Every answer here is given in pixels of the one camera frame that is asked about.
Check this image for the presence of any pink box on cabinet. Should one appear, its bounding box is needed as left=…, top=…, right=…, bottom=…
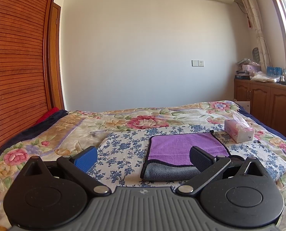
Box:
left=242, top=64, right=261, bottom=73

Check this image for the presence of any patterned beige curtain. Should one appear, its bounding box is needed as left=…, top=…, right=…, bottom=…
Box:
left=242, top=0, right=271, bottom=73

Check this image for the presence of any navy blue bed sheet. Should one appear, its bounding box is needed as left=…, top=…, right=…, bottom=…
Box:
left=0, top=110, right=69, bottom=155

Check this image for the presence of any pink floral tissue box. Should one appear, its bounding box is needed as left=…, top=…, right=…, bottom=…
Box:
left=224, top=119, right=255, bottom=143

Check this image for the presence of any black box on cabinet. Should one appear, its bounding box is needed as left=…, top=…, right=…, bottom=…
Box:
left=235, top=74, right=251, bottom=80

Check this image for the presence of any blue floral white cloth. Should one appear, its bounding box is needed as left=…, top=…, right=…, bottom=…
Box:
left=87, top=125, right=286, bottom=189

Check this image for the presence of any clear plastic bag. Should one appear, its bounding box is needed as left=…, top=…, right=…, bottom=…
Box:
left=251, top=71, right=281, bottom=84

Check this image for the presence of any floral bed blanket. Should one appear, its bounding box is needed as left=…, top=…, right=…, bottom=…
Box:
left=0, top=101, right=286, bottom=230

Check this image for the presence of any blue box on cabinet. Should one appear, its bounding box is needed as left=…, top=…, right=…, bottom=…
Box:
left=267, top=66, right=282, bottom=77

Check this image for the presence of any wooden door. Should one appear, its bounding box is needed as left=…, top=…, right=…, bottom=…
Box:
left=48, top=3, right=65, bottom=110

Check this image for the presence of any wooden cabinet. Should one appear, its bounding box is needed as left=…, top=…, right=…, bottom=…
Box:
left=234, top=79, right=286, bottom=137

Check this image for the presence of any wooden slatted headboard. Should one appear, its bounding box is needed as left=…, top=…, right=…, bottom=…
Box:
left=0, top=0, right=53, bottom=150

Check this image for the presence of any white paper bag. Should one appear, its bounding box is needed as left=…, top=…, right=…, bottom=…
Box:
left=234, top=100, right=251, bottom=114

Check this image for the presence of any red pillow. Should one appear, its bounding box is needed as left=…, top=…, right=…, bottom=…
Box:
left=34, top=107, right=59, bottom=125

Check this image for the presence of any white wall switch socket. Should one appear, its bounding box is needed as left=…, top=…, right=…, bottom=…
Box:
left=192, top=60, right=205, bottom=67

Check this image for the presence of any purple and grey towel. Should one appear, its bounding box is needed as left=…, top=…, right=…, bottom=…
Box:
left=140, top=130, right=231, bottom=182

